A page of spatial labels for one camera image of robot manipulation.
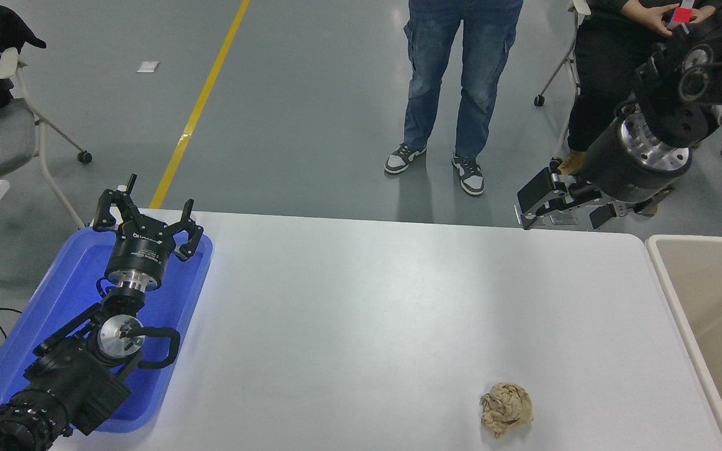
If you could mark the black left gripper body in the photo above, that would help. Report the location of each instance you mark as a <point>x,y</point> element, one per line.
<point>138,254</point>

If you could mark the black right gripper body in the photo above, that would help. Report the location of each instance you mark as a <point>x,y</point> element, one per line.
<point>624,172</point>

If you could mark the colourful puzzle cube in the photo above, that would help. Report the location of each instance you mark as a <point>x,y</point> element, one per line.
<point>684,16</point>

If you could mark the tan paper ball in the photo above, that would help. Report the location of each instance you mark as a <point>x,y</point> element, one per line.
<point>507,410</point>

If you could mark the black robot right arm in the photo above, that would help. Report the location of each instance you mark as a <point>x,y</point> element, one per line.
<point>706,69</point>

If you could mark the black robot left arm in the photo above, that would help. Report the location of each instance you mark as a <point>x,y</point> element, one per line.
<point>73,382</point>

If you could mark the person's right hand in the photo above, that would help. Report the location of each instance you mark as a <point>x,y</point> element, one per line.
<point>646,12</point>

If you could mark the person's left hand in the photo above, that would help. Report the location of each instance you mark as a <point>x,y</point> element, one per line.
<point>702,14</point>

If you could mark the blue plastic tray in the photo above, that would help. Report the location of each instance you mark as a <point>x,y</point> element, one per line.
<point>60,282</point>

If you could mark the large pale bin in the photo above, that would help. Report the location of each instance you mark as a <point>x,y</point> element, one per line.
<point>718,300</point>

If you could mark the white paper scrap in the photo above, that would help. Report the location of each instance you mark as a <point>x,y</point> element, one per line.
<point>148,66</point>

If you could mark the white framed wheeled chair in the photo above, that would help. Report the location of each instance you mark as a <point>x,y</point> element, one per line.
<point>580,6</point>

